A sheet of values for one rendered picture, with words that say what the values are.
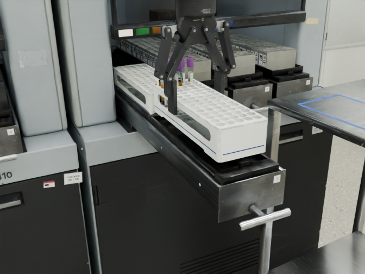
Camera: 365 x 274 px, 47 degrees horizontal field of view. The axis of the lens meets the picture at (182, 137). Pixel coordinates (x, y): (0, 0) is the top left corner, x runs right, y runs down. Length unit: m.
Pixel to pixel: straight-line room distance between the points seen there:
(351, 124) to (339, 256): 0.60
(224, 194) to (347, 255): 0.82
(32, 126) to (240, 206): 0.61
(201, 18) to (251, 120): 0.22
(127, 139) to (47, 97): 0.23
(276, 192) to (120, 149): 0.48
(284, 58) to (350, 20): 1.82
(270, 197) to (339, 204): 1.52
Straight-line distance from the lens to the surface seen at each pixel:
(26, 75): 1.09
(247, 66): 1.29
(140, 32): 1.10
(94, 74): 1.12
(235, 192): 0.71
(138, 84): 1.05
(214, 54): 0.84
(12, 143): 1.04
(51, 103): 1.11
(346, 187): 2.43
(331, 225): 2.09
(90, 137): 1.09
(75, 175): 1.10
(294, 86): 1.32
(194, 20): 0.81
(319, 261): 1.41
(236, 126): 0.70
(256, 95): 1.24
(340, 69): 3.21
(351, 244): 1.51
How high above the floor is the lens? 1.15
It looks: 23 degrees down
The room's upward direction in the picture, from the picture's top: 1 degrees counter-clockwise
